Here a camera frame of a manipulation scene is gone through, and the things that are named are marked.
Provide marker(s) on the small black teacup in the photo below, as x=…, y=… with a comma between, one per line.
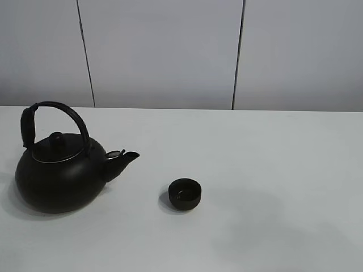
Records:
x=184, y=194

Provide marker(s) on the black round kettle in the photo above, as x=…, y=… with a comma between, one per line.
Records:
x=64, y=171

